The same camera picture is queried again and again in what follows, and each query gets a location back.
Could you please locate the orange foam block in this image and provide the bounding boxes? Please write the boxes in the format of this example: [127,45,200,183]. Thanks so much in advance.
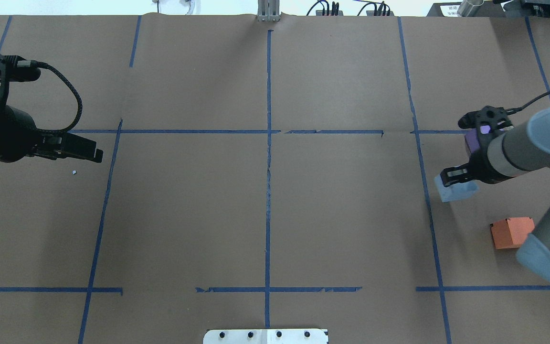
[490,217,535,249]

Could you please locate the light blue foam block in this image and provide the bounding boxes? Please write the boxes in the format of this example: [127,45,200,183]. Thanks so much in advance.
[434,175,479,203]

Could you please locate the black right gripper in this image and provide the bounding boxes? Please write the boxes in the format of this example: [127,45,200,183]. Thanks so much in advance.
[440,143,512,187]

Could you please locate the right black cable bundle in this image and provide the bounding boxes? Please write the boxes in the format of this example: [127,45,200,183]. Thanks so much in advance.
[357,1,395,17]

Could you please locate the purple foam block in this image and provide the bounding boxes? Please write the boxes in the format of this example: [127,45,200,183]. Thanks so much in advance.
[464,125,491,157]

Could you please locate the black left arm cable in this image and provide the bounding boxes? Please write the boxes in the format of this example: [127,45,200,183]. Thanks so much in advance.
[29,61,84,135]

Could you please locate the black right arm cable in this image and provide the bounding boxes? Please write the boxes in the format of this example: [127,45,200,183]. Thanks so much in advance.
[507,79,550,115]

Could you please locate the white metal mounting plate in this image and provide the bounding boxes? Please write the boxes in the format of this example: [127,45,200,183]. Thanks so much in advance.
[202,328,329,344]

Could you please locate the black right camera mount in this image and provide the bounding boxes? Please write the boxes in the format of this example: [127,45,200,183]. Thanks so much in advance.
[457,106,514,147]

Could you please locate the left black cable bundle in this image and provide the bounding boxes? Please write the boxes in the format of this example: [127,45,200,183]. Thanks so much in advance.
[307,1,341,17]

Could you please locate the black equipment with label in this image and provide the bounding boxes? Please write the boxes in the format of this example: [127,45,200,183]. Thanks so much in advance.
[426,0,550,18]

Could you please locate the black cable bundle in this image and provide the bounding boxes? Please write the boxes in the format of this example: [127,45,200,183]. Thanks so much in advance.
[357,1,395,17]
[307,1,341,17]

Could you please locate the brown paper table cover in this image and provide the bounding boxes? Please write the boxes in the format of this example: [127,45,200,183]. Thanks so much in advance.
[0,13,550,344]

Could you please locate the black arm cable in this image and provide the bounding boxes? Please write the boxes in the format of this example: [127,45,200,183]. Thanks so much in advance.
[507,79,550,115]
[29,61,84,135]

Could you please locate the white cable at back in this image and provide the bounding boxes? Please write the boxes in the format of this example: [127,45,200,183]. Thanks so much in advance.
[156,0,197,15]

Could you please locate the silver metal cylinder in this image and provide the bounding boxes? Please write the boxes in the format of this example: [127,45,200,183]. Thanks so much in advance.
[457,0,485,17]

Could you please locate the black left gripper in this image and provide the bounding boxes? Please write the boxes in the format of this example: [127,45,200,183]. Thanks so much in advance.
[0,106,103,163]

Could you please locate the grey aluminium post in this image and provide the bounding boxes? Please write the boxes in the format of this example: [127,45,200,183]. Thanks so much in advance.
[257,0,281,22]

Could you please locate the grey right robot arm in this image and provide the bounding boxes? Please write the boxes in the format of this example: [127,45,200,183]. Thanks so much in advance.
[434,106,550,284]

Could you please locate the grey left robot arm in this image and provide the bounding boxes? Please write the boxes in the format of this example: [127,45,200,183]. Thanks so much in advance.
[0,106,104,163]

